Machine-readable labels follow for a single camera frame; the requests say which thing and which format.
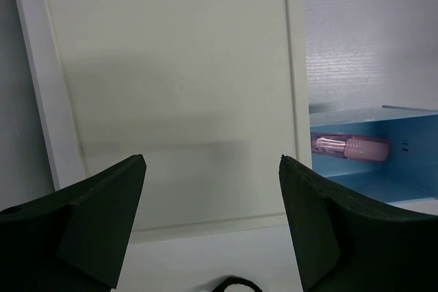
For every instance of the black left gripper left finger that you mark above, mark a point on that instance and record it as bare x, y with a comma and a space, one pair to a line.
76, 238

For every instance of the blue transparent drawer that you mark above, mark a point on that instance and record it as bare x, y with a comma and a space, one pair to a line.
409, 174

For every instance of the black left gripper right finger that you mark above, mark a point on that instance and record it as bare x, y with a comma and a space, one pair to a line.
345, 241

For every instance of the white drawer cabinet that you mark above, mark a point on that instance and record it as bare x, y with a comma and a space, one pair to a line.
211, 92

